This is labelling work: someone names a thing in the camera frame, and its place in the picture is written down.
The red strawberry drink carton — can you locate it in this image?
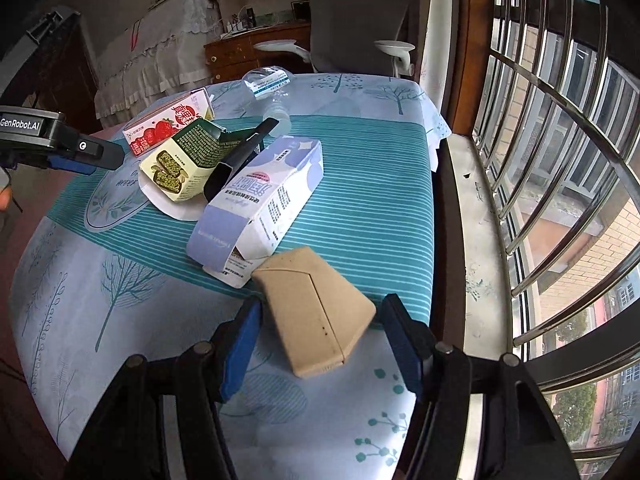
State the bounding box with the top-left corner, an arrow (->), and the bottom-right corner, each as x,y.
122,87 -> 216,160

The white lace cover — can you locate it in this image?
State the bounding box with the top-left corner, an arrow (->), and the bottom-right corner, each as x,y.
95,0 -> 223,128

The teal tree print tablecloth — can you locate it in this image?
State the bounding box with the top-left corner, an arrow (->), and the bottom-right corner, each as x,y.
10,72 -> 453,461

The green snack box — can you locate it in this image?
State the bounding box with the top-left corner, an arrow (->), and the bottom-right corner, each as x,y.
138,119 -> 263,203

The grey and white office chair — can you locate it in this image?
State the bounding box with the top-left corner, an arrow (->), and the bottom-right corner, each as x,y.
252,0 -> 416,78

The brown cardboard box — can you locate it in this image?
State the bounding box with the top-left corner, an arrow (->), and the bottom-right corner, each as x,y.
251,246 -> 377,380

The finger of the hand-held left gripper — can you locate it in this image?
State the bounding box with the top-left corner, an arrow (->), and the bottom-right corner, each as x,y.
62,127 -> 125,171
47,156 -> 97,176

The dark wooden cabinet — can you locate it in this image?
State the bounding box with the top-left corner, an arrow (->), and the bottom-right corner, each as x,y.
20,15 -> 101,136

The lilac and white carton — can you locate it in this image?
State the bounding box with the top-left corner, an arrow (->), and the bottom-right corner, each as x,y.
186,135 -> 324,289

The white printed curtain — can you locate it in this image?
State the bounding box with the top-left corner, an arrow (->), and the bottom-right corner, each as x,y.
417,0 -> 453,111

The wooden dresser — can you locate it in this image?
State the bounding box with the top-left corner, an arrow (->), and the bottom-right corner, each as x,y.
204,20 -> 312,86

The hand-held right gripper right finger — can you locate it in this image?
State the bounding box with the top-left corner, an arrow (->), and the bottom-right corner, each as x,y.
381,292 -> 581,480

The metal window grille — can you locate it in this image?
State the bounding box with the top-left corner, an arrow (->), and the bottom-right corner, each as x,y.
472,0 -> 640,461

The dark navy packet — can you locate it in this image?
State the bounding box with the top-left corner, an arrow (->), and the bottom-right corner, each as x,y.
202,117 -> 280,201

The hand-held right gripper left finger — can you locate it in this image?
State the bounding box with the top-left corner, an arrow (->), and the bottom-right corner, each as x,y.
62,297 -> 264,480

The clear plastic bottle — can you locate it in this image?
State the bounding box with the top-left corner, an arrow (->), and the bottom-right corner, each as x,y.
241,66 -> 293,136

